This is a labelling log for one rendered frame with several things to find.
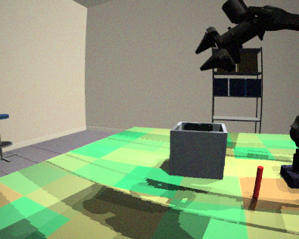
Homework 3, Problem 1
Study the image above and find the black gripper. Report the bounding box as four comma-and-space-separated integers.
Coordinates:
195, 26, 244, 72

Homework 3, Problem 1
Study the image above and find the dark red peg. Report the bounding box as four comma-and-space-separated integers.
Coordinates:
253, 166, 263, 200

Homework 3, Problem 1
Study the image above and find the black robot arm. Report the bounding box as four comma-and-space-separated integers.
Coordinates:
222, 0, 299, 174

